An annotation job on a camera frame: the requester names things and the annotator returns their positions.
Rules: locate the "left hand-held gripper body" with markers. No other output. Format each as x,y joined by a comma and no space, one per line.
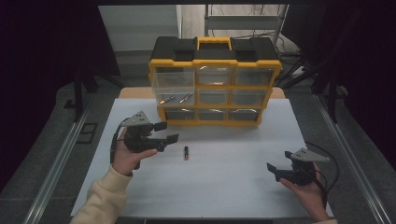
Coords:
138,137

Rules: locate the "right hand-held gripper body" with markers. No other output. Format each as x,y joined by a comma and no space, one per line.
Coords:
300,174

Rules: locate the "clear plastic single drawer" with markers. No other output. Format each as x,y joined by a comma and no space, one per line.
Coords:
174,81

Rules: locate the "yellow and black drawer organizer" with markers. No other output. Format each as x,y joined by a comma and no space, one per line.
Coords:
168,48

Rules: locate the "person's right hand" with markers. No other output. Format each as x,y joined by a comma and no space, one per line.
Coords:
308,197

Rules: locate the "person's left hand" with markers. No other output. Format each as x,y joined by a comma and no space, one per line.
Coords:
126,161

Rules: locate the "white table board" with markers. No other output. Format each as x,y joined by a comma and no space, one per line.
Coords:
218,186

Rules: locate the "black stand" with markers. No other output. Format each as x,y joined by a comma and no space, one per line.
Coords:
332,102
77,99

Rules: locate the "set of clear organizer drawers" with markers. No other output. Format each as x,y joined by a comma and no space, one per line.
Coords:
214,76

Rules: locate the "white cabinet panel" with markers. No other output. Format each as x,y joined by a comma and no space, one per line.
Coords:
140,28

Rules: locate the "dark curtain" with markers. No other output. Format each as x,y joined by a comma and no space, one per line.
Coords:
367,62
37,62

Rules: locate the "grey metal shelf stand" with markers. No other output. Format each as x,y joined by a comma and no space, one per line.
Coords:
243,22

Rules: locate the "aluminium frame rail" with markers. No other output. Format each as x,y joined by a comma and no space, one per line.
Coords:
348,155
59,168

